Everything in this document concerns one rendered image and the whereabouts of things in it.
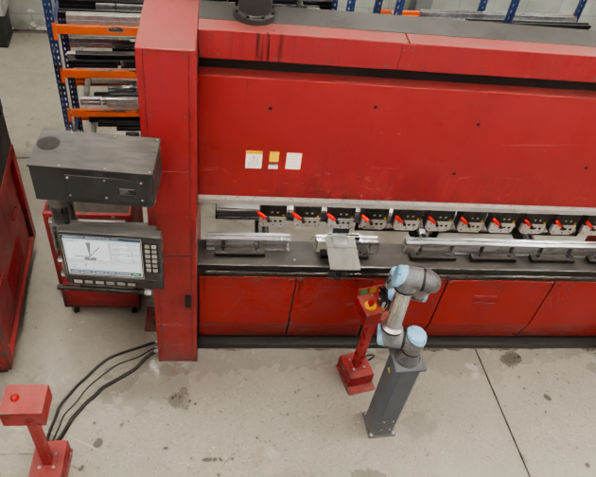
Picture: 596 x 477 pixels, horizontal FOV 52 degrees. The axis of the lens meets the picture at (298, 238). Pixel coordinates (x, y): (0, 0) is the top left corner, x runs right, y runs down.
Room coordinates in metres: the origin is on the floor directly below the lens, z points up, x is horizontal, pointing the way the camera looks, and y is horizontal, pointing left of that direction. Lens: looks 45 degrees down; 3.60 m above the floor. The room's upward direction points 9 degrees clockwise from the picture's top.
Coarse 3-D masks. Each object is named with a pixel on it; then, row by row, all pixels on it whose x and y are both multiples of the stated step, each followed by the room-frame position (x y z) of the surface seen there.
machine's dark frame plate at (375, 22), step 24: (288, 24) 2.65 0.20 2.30; (312, 24) 2.69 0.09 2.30; (336, 24) 2.72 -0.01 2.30; (360, 24) 2.77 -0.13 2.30; (384, 24) 2.81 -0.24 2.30; (408, 24) 2.85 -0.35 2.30; (432, 24) 2.89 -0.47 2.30; (456, 24) 2.93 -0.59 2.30; (480, 24) 2.98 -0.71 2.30; (504, 24) 3.02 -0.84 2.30; (312, 72) 2.67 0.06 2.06; (336, 72) 2.70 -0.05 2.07; (360, 72) 2.72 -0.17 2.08; (384, 72) 2.74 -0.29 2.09; (408, 72) 2.76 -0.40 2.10; (432, 72) 2.79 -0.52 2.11
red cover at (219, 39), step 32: (224, 32) 2.49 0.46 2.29; (256, 32) 2.52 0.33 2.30; (288, 32) 2.57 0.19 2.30; (320, 32) 2.62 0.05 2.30; (352, 32) 2.67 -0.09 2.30; (384, 32) 2.72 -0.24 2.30; (320, 64) 2.58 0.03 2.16; (352, 64) 2.61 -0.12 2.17; (384, 64) 2.64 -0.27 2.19; (416, 64) 2.67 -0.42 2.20; (448, 64) 2.70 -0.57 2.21; (480, 64) 2.73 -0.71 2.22; (512, 64) 2.76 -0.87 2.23; (544, 64) 2.79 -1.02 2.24; (576, 64) 2.82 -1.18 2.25
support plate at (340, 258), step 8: (328, 240) 2.62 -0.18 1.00; (352, 240) 2.66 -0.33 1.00; (328, 248) 2.56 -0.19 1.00; (336, 248) 2.57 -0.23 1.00; (344, 248) 2.58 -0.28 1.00; (352, 248) 2.59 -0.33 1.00; (328, 256) 2.49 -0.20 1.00; (336, 256) 2.50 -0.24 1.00; (344, 256) 2.51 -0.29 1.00; (352, 256) 2.52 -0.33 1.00; (336, 264) 2.44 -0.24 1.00; (344, 264) 2.45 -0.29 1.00; (352, 264) 2.46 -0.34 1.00
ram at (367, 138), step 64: (256, 128) 2.54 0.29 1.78; (320, 128) 2.61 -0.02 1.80; (384, 128) 2.67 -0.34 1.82; (448, 128) 2.74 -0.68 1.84; (512, 128) 2.80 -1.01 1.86; (576, 128) 2.87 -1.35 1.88; (256, 192) 2.55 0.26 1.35; (320, 192) 2.62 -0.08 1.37; (384, 192) 2.69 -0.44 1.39; (448, 192) 2.76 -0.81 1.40; (512, 192) 2.83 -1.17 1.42; (576, 192) 2.91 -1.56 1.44
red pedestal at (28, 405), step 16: (16, 384) 1.48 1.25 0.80; (32, 384) 1.49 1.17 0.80; (16, 400) 1.39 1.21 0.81; (32, 400) 1.41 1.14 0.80; (48, 400) 1.46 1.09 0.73; (0, 416) 1.32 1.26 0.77; (16, 416) 1.33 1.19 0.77; (32, 416) 1.35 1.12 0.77; (32, 432) 1.39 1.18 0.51; (48, 448) 1.43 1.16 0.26; (64, 448) 1.50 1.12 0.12; (32, 464) 1.38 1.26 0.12; (48, 464) 1.39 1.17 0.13; (64, 464) 1.43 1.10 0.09
